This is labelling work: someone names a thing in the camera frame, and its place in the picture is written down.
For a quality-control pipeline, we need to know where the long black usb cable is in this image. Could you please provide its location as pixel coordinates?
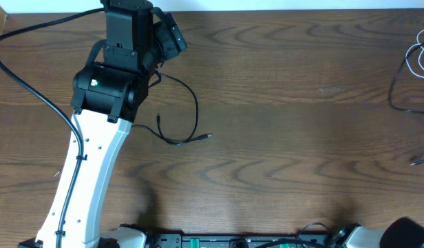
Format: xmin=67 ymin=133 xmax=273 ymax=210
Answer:
xmin=387 ymin=37 xmax=424 ymax=167

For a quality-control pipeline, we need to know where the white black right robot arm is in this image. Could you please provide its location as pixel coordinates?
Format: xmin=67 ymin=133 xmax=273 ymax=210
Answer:
xmin=328 ymin=217 xmax=424 ymax=248

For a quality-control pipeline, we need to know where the white usb cable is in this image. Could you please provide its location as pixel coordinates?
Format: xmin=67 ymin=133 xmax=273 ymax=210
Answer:
xmin=404 ymin=27 xmax=424 ymax=79

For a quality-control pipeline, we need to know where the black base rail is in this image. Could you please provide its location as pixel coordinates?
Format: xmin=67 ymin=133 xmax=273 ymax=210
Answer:
xmin=145 ymin=232 xmax=335 ymax=248

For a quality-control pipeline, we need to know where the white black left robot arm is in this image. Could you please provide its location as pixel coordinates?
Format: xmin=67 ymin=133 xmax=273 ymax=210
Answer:
xmin=21 ymin=1 xmax=187 ymax=248

